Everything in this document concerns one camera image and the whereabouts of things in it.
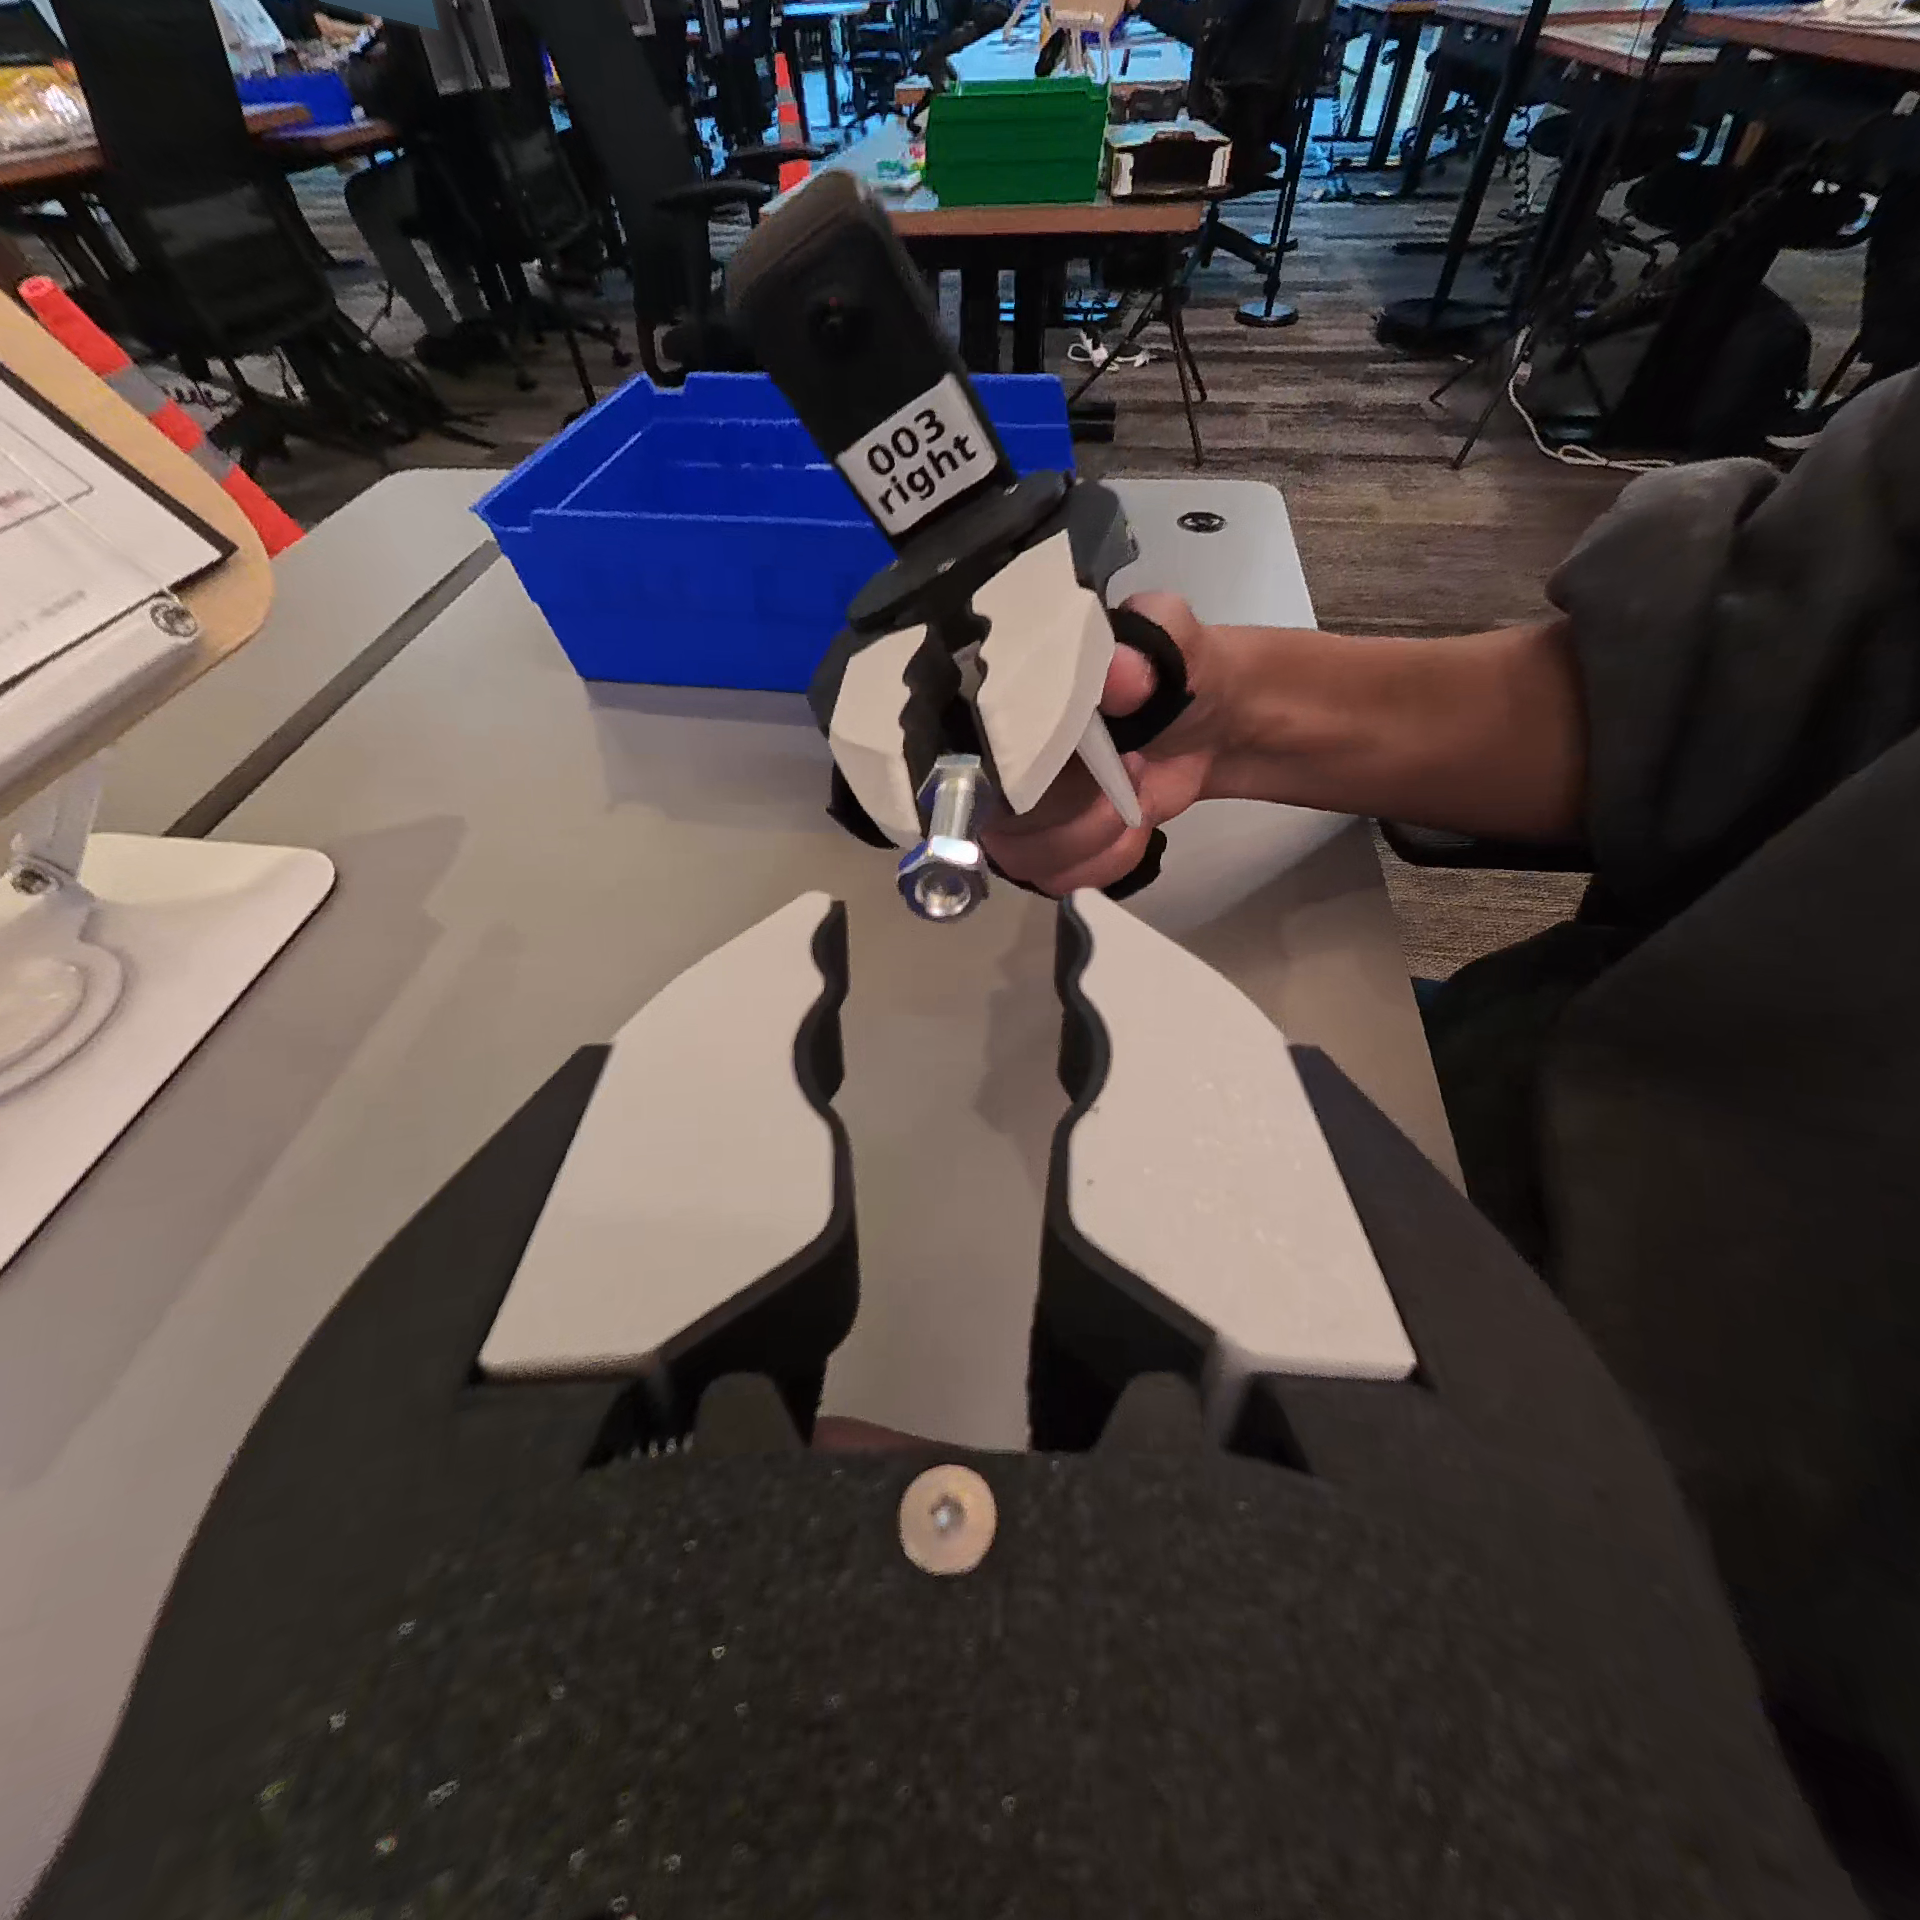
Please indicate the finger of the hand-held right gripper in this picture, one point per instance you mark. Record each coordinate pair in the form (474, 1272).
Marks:
(1045, 675)
(876, 736)

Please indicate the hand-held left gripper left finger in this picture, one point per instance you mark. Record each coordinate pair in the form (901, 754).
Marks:
(661, 1200)

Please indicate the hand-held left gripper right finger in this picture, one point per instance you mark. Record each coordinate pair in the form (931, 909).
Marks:
(1230, 1200)

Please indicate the silver bolt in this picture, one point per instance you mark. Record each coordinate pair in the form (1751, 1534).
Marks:
(953, 796)

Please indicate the silver hex nut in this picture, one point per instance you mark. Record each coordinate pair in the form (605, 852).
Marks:
(942, 875)

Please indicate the blue plastic bin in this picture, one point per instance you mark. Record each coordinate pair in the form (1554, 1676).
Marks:
(661, 571)

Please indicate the person's right forearm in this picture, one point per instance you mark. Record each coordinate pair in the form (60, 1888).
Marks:
(1381, 720)

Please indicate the grey desk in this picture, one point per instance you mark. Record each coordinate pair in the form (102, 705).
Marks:
(451, 872)

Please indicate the person's right hand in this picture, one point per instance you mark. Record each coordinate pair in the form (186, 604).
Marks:
(1156, 796)

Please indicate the orange traffic cone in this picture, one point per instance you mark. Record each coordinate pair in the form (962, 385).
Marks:
(796, 121)
(181, 421)

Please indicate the wooden table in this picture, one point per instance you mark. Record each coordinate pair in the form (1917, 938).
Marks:
(1052, 227)

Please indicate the green crate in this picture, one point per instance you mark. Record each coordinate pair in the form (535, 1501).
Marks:
(1017, 144)

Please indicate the black office chair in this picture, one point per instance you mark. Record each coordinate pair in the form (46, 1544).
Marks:
(181, 180)
(633, 152)

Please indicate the person's dark clothing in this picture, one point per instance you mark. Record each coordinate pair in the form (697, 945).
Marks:
(1740, 1350)

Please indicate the white document stand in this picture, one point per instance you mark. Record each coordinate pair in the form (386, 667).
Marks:
(153, 990)

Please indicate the black bag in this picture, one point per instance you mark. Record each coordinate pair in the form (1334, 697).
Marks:
(1681, 345)

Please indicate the printed instruction sheet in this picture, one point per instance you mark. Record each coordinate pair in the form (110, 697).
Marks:
(77, 540)

